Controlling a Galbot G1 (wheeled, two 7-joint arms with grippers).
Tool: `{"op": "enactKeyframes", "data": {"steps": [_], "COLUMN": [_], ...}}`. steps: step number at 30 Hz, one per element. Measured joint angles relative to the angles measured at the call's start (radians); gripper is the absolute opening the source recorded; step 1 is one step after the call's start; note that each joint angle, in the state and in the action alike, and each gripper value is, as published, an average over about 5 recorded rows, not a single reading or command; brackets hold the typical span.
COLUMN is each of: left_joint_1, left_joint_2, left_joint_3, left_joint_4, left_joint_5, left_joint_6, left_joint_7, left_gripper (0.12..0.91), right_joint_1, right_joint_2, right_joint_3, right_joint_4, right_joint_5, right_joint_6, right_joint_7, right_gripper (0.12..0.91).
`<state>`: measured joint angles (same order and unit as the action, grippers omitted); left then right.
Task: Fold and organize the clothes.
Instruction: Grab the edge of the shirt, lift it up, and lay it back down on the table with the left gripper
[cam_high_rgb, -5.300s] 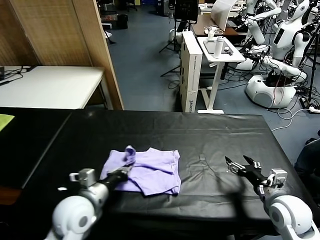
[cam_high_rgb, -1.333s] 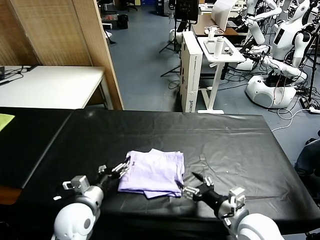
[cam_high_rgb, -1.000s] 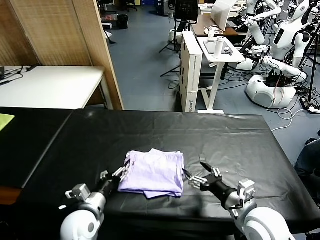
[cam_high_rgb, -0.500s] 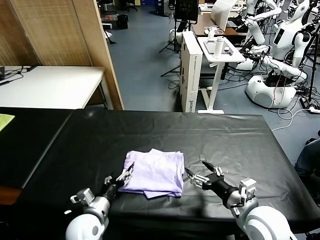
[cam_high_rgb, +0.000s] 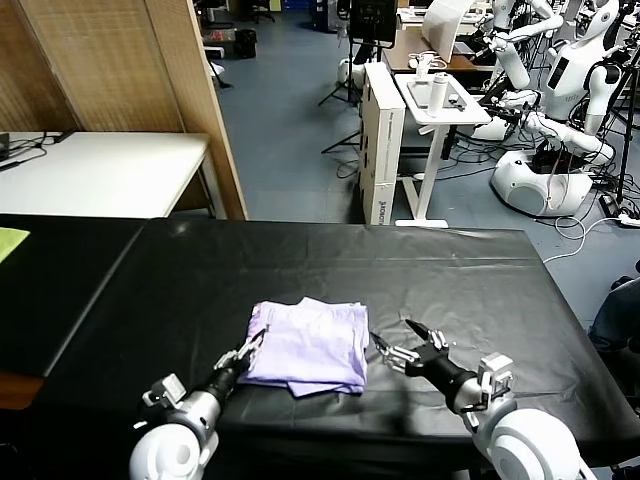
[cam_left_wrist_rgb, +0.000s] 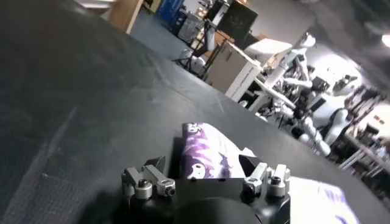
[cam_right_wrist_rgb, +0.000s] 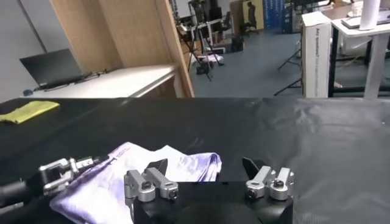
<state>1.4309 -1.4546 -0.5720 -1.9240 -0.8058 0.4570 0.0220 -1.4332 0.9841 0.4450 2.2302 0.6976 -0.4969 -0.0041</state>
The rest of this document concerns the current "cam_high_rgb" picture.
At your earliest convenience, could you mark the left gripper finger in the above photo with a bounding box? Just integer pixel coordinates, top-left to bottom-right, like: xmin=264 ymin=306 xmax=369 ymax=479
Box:
xmin=234 ymin=326 xmax=270 ymax=366
xmin=213 ymin=348 xmax=244 ymax=372

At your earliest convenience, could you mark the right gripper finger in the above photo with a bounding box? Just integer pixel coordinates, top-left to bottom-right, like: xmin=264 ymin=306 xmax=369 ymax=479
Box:
xmin=368 ymin=331 xmax=422 ymax=375
xmin=403 ymin=318 xmax=448 ymax=354

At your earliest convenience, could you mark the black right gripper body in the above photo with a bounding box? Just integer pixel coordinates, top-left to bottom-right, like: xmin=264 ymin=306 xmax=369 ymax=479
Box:
xmin=402 ymin=347 xmax=466 ymax=404

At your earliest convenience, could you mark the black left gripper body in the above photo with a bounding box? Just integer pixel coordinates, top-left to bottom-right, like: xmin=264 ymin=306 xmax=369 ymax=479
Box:
xmin=205 ymin=362 xmax=247 ymax=401

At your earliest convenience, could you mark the lavender t-shirt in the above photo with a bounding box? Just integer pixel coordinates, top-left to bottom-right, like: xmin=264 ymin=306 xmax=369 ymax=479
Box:
xmin=236 ymin=297 xmax=372 ymax=399

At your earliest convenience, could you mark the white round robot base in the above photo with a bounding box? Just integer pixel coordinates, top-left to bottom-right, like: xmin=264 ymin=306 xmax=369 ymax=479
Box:
xmin=337 ymin=58 xmax=366 ymax=85

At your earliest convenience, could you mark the large matte black table cover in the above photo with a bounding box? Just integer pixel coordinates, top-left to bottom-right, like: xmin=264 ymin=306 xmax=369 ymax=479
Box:
xmin=29 ymin=218 xmax=639 ymax=474

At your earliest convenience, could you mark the white height-adjustable side table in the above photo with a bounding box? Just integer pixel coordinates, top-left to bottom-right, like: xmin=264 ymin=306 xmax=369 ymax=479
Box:
xmin=393 ymin=72 xmax=492 ymax=229

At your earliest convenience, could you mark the glossy black table cover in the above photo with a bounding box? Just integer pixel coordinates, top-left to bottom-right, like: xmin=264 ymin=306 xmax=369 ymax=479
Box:
xmin=0 ymin=213 xmax=147 ymax=379

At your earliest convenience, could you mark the person in dark jeans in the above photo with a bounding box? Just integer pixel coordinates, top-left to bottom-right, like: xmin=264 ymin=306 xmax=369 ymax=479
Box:
xmin=589 ymin=274 xmax=640 ymax=362

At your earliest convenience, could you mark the tall white cardboard box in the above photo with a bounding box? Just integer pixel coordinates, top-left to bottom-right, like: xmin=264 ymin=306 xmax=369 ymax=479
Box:
xmin=357 ymin=62 xmax=406 ymax=226

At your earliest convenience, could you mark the white rectangular table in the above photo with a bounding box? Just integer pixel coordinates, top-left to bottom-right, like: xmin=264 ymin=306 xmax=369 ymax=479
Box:
xmin=0 ymin=131 xmax=214 ymax=220

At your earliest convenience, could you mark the white drinking bottle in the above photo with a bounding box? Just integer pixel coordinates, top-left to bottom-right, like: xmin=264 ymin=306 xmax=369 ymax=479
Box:
xmin=426 ymin=72 xmax=450 ymax=117

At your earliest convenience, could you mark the yellow-green cloth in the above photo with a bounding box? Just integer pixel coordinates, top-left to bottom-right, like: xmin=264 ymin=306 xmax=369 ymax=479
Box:
xmin=0 ymin=227 xmax=30 ymax=264

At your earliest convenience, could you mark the grey tablet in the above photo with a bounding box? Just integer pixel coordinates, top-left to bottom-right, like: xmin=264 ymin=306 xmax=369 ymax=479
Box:
xmin=405 ymin=79 xmax=469 ymax=109

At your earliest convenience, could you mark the black monitor floor stand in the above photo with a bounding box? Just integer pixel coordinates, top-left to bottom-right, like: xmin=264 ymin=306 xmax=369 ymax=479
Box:
xmin=318 ymin=39 xmax=366 ymax=156

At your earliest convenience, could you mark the white desktop holder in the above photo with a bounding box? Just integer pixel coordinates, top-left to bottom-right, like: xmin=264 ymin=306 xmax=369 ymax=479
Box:
xmin=407 ymin=52 xmax=449 ymax=81

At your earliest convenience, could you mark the white floor stand base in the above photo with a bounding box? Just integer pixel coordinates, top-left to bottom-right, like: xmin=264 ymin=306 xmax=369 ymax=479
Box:
xmin=208 ymin=62 xmax=232 ymax=90

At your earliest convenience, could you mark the tall black tripod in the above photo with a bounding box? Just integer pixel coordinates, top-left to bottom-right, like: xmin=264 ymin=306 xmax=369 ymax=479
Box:
xmin=597 ymin=49 xmax=640 ymax=201

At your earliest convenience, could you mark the brown wooden desk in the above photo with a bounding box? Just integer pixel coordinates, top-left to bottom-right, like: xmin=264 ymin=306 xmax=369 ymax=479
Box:
xmin=382 ymin=27 xmax=496 ymax=76

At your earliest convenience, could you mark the white humanoid robot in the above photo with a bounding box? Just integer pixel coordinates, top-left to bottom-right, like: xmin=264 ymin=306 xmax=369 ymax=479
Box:
xmin=487 ymin=0 xmax=631 ymax=217

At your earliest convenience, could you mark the black waste bin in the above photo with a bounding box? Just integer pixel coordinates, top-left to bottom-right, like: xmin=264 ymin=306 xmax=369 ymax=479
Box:
xmin=234 ymin=28 xmax=257 ymax=60

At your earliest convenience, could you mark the white curved panel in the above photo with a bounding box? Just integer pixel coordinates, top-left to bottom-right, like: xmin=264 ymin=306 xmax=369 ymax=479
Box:
xmin=421 ymin=0 xmax=474 ymax=61

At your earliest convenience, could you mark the wooden folding screen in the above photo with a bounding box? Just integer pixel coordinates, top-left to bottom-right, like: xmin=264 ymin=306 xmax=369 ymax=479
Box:
xmin=0 ymin=0 xmax=249 ymax=221

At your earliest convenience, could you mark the black monitor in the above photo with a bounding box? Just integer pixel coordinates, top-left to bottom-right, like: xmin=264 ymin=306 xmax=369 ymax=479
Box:
xmin=347 ymin=0 xmax=399 ymax=49

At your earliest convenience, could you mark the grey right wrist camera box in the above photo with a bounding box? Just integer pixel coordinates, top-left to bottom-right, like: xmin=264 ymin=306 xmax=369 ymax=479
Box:
xmin=476 ymin=351 xmax=516 ymax=402

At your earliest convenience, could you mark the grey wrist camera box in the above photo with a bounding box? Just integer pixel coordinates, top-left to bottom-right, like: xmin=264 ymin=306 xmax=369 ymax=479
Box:
xmin=476 ymin=351 xmax=516 ymax=402
xmin=141 ymin=372 xmax=186 ymax=410

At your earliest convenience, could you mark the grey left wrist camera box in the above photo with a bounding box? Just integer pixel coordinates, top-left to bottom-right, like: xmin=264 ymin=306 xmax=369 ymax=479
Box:
xmin=141 ymin=372 xmax=186 ymax=410

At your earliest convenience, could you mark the white floor cable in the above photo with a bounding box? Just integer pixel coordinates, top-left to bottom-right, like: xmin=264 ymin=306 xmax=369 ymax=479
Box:
xmin=542 ymin=214 xmax=621 ymax=264

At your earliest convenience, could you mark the black cable on table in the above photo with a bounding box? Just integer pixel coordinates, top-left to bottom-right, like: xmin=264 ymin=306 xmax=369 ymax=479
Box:
xmin=0 ymin=132 xmax=66 ymax=174

